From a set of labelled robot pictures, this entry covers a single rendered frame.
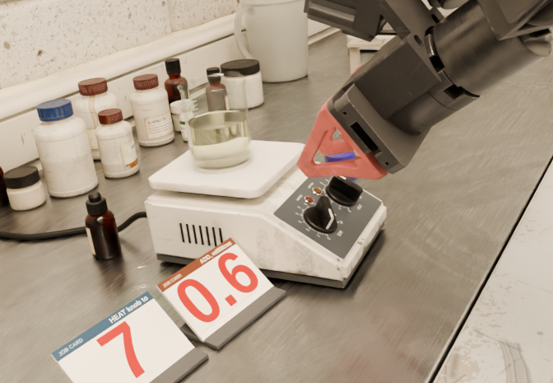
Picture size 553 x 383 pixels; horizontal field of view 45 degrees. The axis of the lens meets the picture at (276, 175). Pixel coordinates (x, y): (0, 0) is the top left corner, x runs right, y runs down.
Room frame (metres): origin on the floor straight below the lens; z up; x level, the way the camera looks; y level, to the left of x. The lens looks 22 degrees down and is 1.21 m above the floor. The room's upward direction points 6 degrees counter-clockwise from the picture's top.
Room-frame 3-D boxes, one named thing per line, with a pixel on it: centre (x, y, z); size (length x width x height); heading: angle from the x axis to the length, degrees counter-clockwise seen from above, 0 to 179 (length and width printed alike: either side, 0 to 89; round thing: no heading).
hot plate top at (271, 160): (0.61, 0.04, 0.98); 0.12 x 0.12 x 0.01; 63
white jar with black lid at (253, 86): (1.11, 0.04, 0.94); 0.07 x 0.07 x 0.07
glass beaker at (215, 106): (0.61, 0.05, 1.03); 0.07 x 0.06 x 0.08; 152
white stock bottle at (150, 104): (0.96, 0.17, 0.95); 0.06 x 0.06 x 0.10
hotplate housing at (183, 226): (0.59, 0.02, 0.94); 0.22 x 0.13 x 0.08; 63
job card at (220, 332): (0.48, 0.05, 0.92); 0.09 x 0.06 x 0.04; 140
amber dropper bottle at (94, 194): (0.61, 0.18, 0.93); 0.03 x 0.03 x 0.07
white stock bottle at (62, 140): (0.80, 0.26, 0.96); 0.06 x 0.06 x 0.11
